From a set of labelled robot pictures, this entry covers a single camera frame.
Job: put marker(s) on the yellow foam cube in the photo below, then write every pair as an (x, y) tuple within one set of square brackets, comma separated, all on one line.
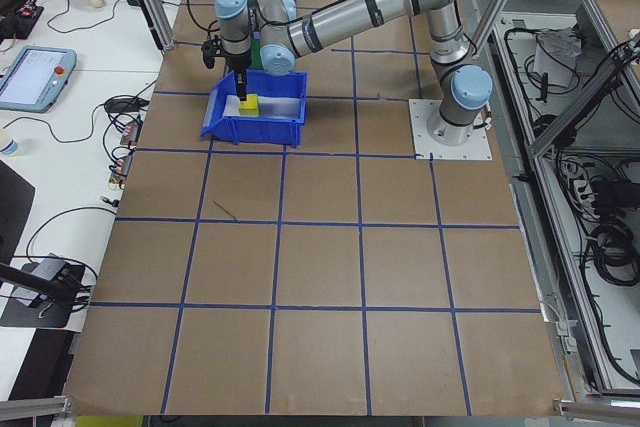
[(251, 108)]

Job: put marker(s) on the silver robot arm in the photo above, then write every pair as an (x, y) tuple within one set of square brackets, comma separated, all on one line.
[(350, 12)]

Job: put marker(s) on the white paper bin liner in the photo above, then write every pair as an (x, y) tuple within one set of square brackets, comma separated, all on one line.
[(280, 106)]

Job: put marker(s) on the blue plastic storage bin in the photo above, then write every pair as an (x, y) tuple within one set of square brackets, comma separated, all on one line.
[(260, 132)]

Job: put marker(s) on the white work desk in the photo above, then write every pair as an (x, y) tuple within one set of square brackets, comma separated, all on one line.
[(75, 187)]

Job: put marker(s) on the light blue teach pendant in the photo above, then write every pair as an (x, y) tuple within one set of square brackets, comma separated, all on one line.
[(30, 77)]

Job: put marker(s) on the black flat panel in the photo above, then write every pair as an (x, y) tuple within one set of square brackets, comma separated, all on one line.
[(12, 207)]

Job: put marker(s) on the white crumpled plastic bag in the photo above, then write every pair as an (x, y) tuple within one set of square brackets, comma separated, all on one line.
[(555, 57)]

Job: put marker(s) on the white power strip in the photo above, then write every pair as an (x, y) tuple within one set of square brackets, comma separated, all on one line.
[(580, 189)]

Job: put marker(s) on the black power brick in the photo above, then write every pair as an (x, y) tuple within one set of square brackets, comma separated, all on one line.
[(612, 194)]

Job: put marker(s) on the grey junction box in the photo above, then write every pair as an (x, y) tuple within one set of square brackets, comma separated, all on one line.
[(565, 337)]

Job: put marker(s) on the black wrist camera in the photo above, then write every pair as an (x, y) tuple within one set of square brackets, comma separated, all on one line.
[(210, 52)]

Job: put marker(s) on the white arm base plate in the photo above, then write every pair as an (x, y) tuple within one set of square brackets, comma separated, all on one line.
[(475, 149)]

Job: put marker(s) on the V-shaped aluminium bar frame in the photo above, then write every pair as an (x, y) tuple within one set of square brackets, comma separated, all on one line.
[(565, 122)]

